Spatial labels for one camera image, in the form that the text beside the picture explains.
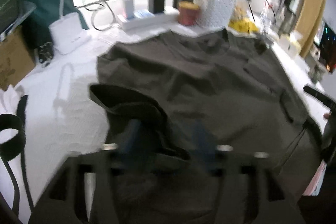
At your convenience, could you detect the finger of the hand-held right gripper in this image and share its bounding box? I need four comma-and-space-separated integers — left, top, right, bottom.
303, 84, 336, 112

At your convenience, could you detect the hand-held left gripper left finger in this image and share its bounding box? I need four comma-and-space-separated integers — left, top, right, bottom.
29, 119, 158, 224

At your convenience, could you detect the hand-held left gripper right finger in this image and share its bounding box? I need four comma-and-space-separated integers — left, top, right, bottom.
190, 122, 307, 224

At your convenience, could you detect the grey-green sweater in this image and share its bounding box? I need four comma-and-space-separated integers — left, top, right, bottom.
89, 28, 324, 224

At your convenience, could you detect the television screen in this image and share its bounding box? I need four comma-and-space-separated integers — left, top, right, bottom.
314, 17, 336, 73

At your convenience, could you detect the yellow tissue box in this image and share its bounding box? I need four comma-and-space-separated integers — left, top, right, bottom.
287, 30, 305, 57

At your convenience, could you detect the yellow curtain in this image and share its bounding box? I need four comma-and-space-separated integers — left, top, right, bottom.
294, 0, 330, 57

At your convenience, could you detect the yellow snack bag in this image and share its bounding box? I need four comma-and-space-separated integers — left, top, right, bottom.
228, 17, 259, 33

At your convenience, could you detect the clear snack jar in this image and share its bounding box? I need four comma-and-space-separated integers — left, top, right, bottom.
231, 0, 254, 21

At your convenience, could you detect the white power strip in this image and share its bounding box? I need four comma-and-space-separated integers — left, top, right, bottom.
117, 7, 179, 31

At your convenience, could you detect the bunch of keys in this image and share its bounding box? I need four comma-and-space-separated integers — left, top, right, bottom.
38, 42, 55, 67

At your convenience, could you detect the white desk lamp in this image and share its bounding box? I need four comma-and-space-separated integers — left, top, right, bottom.
49, 0, 92, 54

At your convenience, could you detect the white crumpled cloth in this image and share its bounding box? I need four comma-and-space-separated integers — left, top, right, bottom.
0, 85, 26, 115

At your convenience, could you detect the red can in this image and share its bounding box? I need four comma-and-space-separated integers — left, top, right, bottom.
178, 1, 199, 26

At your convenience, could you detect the white charger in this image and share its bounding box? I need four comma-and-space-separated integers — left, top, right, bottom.
123, 0, 136, 20

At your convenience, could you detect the white perforated basket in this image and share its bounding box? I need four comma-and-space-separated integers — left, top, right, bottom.
196, 0, 236, 28

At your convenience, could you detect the black power adapter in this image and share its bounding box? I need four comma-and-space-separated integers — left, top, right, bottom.
148, 0, 166, 15

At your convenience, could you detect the cardboard box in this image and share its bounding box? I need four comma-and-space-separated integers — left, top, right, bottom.
0, 26, 36, 91

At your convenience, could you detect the dark screen in plastic wrap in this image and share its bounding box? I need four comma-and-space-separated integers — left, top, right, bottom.
0, 0, 36, 35

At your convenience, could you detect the black charger cable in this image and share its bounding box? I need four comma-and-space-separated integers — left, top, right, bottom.
73, 0, 130, 31

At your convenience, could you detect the black strap loop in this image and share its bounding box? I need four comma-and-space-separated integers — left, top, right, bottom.
0, 95, 28, 162

